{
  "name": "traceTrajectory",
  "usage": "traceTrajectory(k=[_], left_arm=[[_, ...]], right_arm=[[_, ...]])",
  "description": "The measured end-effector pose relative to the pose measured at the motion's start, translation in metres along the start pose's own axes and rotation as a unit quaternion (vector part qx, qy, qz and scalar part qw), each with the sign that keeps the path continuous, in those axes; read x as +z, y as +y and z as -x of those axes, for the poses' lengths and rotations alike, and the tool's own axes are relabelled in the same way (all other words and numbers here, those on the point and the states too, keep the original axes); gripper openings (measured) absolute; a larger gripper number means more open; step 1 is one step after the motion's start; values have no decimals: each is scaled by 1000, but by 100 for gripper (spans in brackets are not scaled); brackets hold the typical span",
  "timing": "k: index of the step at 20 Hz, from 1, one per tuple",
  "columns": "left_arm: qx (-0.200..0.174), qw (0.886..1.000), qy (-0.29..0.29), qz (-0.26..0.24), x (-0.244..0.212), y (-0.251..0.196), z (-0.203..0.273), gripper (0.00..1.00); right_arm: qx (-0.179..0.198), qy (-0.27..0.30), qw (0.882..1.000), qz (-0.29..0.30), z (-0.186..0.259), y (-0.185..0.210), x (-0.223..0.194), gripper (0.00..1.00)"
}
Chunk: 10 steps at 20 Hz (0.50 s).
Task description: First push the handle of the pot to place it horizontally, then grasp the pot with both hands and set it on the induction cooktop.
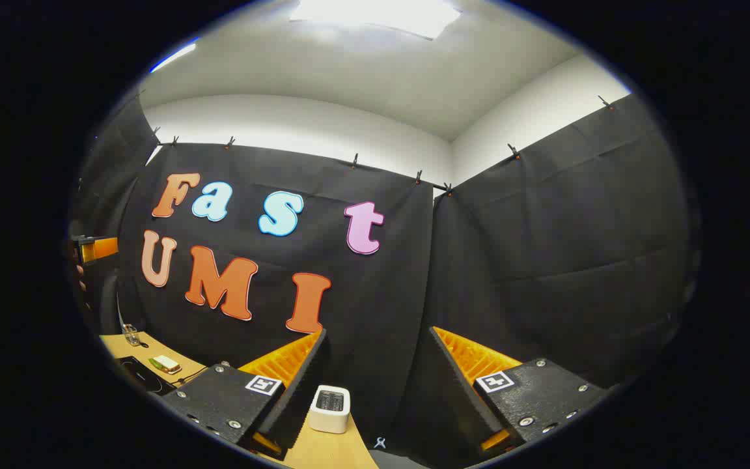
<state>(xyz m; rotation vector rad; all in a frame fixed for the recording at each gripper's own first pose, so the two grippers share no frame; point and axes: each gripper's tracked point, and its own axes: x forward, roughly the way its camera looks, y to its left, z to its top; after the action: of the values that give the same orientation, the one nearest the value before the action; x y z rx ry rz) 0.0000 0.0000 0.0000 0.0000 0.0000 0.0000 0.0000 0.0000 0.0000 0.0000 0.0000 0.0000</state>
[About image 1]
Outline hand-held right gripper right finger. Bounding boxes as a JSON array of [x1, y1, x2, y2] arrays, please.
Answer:
[[427, 326, 611, 462]]

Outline black backdrop cloth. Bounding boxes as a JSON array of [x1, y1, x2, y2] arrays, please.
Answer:
[[69, 94, 698, 450]]

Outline dark chair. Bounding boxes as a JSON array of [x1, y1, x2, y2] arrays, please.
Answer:
[[99, 270, 122, 334]]

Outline row of black cloth clamps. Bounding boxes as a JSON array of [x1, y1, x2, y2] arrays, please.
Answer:
[[151, 95, 614, 197]]

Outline sandwich with lettuce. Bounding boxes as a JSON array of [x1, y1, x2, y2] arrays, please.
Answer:
[[148, 355, 184, 375]]

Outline narrow ceiling light strip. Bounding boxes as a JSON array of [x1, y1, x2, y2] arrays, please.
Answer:
[[150, 40, 199, 72]]

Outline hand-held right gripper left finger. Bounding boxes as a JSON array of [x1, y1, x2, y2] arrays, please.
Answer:
[[161, 329, 328, 461]]

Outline black induction cooktop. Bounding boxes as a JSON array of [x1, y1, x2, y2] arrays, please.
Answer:
[[117, 356, 177, 396]]

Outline black power cable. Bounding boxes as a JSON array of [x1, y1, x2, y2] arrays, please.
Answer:
[[173, 367, 212, 386]]

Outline wide ceiling light panel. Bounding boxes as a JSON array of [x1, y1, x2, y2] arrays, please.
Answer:
[[289, 0, 462, 40]]

